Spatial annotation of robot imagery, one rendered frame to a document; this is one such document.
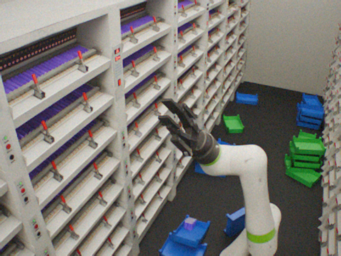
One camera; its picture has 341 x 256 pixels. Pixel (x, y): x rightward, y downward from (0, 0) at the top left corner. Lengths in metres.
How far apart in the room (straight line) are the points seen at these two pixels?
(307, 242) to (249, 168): 1.75
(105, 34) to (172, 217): 1.71
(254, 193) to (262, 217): 0.12
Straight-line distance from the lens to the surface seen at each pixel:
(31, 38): 1.12
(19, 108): 1.15
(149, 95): 1.99
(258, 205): 1.16
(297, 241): 2.71
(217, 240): 2.58
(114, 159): 1.78
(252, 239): 1.29
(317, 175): 3.37
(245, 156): 1.05
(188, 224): 2.55
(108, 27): 1.47
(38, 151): 1.25
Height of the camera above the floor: 1.99
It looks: 31 degrees down
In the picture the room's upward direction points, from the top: straight up
